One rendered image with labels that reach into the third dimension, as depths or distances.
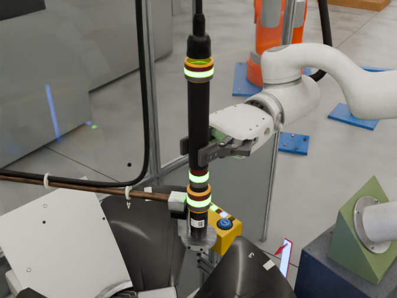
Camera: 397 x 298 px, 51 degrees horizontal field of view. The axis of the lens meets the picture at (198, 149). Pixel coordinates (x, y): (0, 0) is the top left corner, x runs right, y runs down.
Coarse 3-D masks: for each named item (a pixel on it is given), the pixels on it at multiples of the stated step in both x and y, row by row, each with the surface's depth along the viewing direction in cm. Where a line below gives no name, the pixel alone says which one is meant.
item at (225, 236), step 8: (208, 216) 140; (216, 216) 140; (216, 224) 137; (232, 224) 137; (240, 224) 138; (224, 232) 134; (232, 232) 136; (240, 232) 140; (216, 240) 135; (224, 240) 134; (232, 240) 138; (216, 248) 137; (224, 248) 137
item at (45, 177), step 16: (144, 64) 63; (144, 80) 64; (144, 96) 66; (144, 112) 67; (144, 128) 69; (144, 144) 71; (144, 160) 73; (32, 176) 80; (48, 176) 80; (144, 176) 75; (128, 192) 77
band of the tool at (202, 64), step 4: (184, 60) 61; (188, 60) 63; (192, 60) 63; (196, 60) 63; (200, 60) 63; (204, 60) 63; (208, 60) 63; (212, 60) 61; (188, 64) 60; (192, 64) 59; (196, 64) 59; (200, 64) 59; (204, 64) 59; (208, 64) 60; (196, 72) 60; (200, 72) 60; (192, 76) 60; (208, 76) 61
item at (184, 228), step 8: (176, 192) 77; (168, 200) 75; (176, 200) 75; (184, 200) 76; (168, 208) 76; (176, 208) 76; (184, 208) 76; (176, 216) 76; (184, 216) 76; (184, 224) 78; (208, 224) 82; (184, 232) 79; (208, 232) 81; (216, 232) 81; (184, 240) 79; (192, 240) 79; (200, 240) 79; (208, 240) 79; (192, 248) 78; (200, 248) 78; (208, 248) 78
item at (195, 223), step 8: (200, 16) 57; (200, 24) 57; (192, 32) 60; (200, 32) 58; (192, 40) 58; (200, 40) 58; (208, 40) 58; (192, 48) 59; (200, 48) 58; (208, 48) 59; (192, 56) 59; (200, 56) 59; (208, 56) 59; (192, 216) 76; (200, 216) 76; (192, 224) 77; (200, 224) 77; (192, 232) 79; (200, 232) 78
